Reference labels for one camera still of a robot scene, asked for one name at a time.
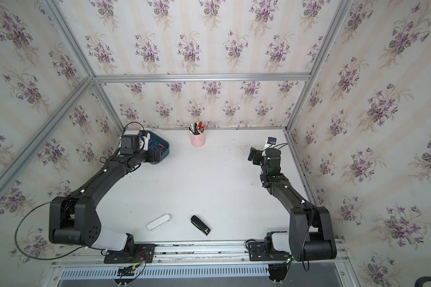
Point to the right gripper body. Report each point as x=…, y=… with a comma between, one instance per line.
x=258, y=159

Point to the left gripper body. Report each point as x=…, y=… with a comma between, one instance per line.
x=150, y=158

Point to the teal plastic storage box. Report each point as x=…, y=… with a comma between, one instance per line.
x=151, y=139

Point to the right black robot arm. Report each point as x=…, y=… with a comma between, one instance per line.
x=310, y=236

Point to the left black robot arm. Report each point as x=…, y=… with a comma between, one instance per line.
x=73, y=220

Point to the pink pen holder cup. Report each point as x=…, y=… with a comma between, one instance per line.
x=197, y=140

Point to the white oblong case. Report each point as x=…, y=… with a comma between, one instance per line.
x=159, y=222

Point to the black stapler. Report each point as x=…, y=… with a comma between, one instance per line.
x=200, y=225

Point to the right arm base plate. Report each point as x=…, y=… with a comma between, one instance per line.
x=269, y=251

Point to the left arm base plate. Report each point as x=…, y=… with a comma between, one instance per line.
x=142, y=252

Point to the aluminium front rail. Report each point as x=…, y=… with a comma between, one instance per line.
x=198, y=252

